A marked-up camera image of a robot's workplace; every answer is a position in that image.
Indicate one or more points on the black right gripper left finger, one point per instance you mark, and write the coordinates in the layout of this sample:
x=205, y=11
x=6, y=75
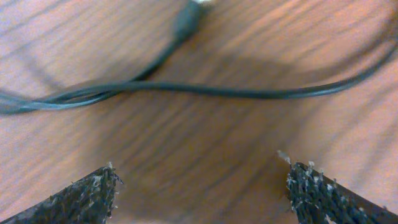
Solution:
x=89, y=200

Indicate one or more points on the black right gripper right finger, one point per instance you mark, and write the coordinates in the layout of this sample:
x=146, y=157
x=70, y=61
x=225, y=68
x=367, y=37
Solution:
x=316, y=199

